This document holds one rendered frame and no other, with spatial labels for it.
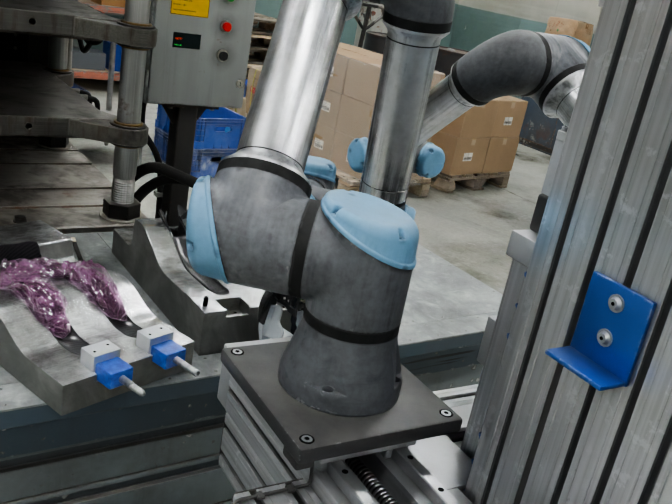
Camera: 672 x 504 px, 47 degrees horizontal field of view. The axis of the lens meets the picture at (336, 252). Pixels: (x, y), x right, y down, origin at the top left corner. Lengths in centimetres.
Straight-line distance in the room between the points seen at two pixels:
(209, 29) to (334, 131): 344
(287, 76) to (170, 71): 126
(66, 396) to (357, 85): 437
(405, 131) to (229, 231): 37
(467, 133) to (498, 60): 466
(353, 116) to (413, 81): 433
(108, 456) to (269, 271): 72
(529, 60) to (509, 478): 76
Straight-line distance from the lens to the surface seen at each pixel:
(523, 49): 140
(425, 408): 94
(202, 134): 519
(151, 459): 153
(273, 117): 92
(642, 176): 76
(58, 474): 147
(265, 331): 140
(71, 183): 238
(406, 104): 110
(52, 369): 128
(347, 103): 548
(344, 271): 83
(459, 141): 602
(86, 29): 201
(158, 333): 134
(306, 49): 97
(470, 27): 1039
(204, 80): 223
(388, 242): 82
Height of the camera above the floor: 151
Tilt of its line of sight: 20 degrees down
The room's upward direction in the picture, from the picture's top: 11 degrees clockwise
